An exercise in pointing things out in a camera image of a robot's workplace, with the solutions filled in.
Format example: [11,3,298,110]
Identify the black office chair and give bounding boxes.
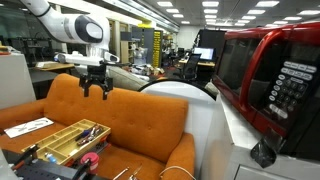
[180,53,202,81]

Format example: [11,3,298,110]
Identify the ceiling light panel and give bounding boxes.
[156,0,175,8]
[201,0,221,8]
[255,0,281,9]
[297,9,320,17]

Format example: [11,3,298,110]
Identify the red microwave oven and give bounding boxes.
[211,21,320,162]

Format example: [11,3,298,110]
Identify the black orange-handled clamp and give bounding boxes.
[11,143,41,171]

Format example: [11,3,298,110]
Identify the lit computer monitor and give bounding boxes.
[192,46,216,62]

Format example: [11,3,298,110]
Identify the white panel board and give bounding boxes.
[0,52,37,111]

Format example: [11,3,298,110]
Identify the black plastic mount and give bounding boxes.
[250,137,278,170]

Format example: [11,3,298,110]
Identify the red-handled utensil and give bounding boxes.
[77,124,105,147]

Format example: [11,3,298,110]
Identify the wooden office desk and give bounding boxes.
[178,58,216,68]

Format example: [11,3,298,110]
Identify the orange fabric sofa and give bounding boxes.
[0,73,196,180]

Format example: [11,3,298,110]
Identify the blue-handled utensil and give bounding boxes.
[74,129,93,142]

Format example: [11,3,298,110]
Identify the white printed paper sheet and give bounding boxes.
[3,116,55,139]

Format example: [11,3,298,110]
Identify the small blue white item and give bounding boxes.
[44,152,58,165]

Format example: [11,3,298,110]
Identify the white round black-rimmed reflector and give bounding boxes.
[137,78,218,178]

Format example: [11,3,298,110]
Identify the thin metal ring-ended tool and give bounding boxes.
[112,166,130,180]

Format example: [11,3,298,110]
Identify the grey cushion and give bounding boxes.
[106,65,151,92]

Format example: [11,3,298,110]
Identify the white cabinet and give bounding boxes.
[199,92,320,180]

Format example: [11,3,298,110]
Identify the yellow black shelf unit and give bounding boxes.
[151,29,164,69]

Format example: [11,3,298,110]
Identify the black perforated mounting board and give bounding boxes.
[14,159,112,180]

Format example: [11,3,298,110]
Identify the wooden side table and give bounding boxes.
[34,61,76,73]

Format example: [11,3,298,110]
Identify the white thin cable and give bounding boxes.
[158,165,197,180]

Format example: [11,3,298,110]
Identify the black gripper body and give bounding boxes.
[78,62,115,92]

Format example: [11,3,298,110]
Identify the wooden compartment tray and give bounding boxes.
[21,118,112,167]

